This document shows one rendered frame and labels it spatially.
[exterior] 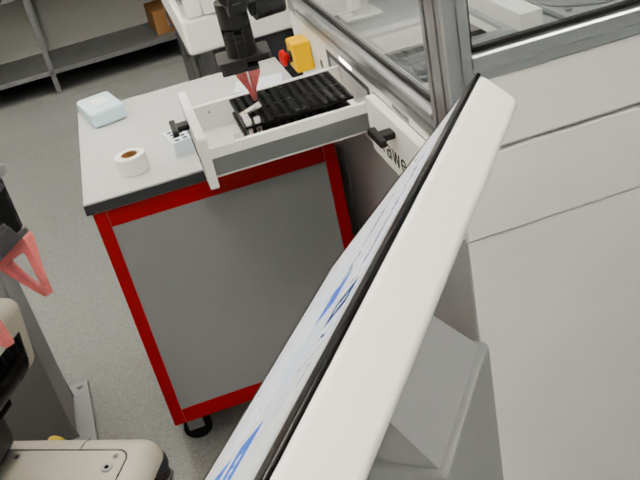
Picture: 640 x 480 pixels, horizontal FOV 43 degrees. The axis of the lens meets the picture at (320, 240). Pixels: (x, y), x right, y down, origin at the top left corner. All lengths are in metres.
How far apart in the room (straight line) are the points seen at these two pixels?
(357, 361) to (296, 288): 1.54
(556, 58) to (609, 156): 0.20
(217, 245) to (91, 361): 0.91
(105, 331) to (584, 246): 1.80
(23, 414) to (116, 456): 0.52
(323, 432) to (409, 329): 0.11
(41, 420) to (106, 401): 0.23
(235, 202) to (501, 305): 0.74
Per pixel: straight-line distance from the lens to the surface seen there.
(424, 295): 0.53
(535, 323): 1.43
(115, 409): 2.46
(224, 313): 2.00
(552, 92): 1.24
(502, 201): 1.27
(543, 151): 1.27
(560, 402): 1.57
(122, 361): 2.63
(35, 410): 2.33
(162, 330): 2.00
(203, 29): 2.44
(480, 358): 0.72
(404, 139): 1.36
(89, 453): 1.92
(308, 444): 0.42
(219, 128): 1.79
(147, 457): 1.86
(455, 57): 1.15
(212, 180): 1.55
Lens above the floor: 1.49
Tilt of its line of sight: 31 degrees down
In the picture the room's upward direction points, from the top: 13 degrees counter-clockwise
